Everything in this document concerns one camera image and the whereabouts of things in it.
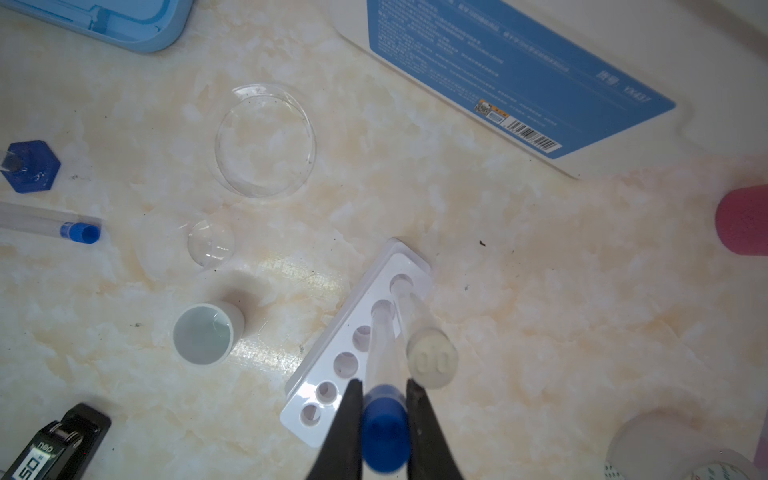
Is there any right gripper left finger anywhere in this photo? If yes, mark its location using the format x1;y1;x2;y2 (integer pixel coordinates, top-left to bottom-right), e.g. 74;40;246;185
306;379;364;480

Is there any pink jar black lid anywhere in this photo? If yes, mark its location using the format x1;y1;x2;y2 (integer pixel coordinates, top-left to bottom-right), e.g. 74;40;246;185
715;184;768;256

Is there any white test tube rack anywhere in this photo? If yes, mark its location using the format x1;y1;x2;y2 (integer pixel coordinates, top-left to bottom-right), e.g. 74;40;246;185
280;238;433;449

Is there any blue plastic bin lid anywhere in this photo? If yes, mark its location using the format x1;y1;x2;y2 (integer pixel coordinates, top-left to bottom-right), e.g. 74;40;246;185
1;0;193;53

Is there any blue base measuring cylinder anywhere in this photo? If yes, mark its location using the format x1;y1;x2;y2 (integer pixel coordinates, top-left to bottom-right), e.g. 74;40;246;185
1;140;61;194

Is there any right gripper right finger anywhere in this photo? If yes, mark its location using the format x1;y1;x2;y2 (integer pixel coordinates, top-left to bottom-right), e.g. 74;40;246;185
406;379;464;480

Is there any small white ceramic crucible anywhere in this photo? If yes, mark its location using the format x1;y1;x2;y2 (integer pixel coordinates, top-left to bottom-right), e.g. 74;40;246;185
172;301;245;367

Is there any clear glass petri dish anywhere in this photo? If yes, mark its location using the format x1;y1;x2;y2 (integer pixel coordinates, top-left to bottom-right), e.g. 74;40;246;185
206;83;317;201

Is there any blue cap test tube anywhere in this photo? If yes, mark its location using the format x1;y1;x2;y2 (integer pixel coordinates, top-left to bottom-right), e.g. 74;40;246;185
361;300;411;475
1;202;102;245

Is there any small clear watch glass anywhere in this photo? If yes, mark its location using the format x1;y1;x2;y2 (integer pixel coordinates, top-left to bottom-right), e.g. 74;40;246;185
187;220;235;269

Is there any white cap test tube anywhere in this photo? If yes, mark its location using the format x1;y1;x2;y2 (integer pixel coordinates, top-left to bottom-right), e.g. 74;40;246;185
390;275;459;389

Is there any white plastic storage bin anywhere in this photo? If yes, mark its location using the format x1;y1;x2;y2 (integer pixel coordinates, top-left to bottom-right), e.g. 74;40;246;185
330;0;767;179

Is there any black stapler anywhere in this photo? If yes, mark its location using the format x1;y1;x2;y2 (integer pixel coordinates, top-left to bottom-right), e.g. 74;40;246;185
1;403;112;480

